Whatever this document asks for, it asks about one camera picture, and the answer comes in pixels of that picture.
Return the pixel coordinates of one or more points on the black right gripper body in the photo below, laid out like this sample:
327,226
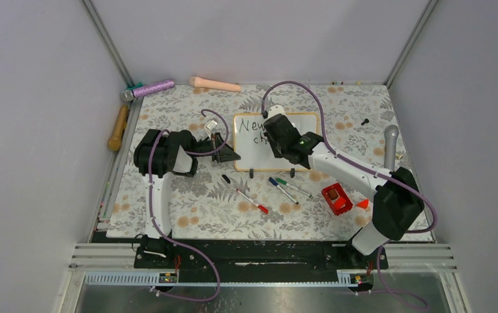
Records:
278,150

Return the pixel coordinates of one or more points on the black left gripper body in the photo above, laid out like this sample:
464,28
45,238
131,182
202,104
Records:
210,145

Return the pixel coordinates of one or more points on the black marker cap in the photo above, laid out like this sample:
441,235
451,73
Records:
226,179

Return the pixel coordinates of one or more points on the yellow framed whiteboard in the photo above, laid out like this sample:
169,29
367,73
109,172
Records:
251,144

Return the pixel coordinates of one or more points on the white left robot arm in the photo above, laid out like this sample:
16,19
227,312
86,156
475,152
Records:
159,157

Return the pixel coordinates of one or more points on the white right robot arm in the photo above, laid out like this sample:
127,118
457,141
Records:
394,194

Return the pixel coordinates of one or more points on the green capped marker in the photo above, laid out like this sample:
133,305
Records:
293,187

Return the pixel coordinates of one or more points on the blue capped marker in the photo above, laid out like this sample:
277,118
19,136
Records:
282,190

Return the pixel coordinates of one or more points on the floral patterned table mat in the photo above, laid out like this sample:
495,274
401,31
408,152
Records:
206,207

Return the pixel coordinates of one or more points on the pink toy microphone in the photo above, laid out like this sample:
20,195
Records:
198,82

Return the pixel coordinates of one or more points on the red capped marker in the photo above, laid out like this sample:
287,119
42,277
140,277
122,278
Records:
262,208

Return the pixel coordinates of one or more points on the red plastic box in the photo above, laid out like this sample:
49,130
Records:
337,200

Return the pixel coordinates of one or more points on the purple glitter toy microphone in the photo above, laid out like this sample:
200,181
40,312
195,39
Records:
140,90

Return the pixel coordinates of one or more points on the orange triangular piece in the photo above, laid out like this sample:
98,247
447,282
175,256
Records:
363,204

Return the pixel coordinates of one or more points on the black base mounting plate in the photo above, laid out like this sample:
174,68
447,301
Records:
277,258

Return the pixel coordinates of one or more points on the silver toy microphone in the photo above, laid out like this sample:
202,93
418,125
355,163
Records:
391,134

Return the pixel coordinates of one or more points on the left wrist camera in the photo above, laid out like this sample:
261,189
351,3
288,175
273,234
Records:
210,125

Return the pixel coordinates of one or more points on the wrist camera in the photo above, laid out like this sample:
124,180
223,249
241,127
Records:
210,125
272,111

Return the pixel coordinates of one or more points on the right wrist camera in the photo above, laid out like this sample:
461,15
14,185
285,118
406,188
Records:
272,111

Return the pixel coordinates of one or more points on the white slotted cable duct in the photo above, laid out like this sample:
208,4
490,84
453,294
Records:
336,278

